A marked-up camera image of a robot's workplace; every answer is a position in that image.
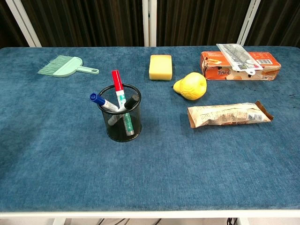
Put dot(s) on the blue table cloth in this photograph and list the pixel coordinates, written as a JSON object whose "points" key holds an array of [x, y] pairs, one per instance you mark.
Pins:
{"points": [[150, 164]]}

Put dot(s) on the black mesh pen holder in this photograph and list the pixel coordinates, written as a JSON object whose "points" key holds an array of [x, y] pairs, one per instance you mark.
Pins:
{"points": [[122, 131]]}

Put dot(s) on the orange cardboard snack box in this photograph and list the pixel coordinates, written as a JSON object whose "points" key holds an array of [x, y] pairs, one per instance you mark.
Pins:
{"points": [[236, 70]]}

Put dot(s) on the clear plastic blister pack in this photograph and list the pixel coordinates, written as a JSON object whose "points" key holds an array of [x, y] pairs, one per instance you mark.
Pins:
{"points": [[236, 56]]}

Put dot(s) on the dark pleated curtain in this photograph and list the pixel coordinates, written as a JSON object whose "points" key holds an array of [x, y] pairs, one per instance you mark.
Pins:
{"points": [[93, 21]]}

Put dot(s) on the blue cap marker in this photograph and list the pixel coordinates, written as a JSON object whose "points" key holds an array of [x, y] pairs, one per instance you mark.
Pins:
{"points": [[103, 101]]}

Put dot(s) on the beige snack wrapper bag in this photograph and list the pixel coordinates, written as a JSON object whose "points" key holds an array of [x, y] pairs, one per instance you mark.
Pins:
{"points": [[225, 115]]}

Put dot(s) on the black cap marker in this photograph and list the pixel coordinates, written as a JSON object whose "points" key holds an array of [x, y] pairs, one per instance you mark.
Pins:
{"points": [[130, 101]]}

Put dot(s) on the red cap marker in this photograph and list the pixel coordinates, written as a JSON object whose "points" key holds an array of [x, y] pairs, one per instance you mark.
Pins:
{"points": [[117, 84]]}

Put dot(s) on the white slanted frame post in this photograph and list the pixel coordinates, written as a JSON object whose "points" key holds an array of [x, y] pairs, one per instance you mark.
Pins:
{"points": [[23, 21], [249, 21]]}

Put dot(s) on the yellow pear toy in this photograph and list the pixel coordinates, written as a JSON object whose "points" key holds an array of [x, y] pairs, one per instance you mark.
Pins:
{"points": [[192, 86]]}

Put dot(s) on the yellow sponge block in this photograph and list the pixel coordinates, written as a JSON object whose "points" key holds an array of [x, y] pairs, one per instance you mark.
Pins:
{"points": [[160, 67]]}

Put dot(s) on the white upright frame post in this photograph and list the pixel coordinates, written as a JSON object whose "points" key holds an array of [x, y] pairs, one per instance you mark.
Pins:
{"points": [[149, 22]]}

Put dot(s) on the mint green dustpan brush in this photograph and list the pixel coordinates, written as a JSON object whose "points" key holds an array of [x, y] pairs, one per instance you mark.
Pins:
{"points": [[62, 67]]}

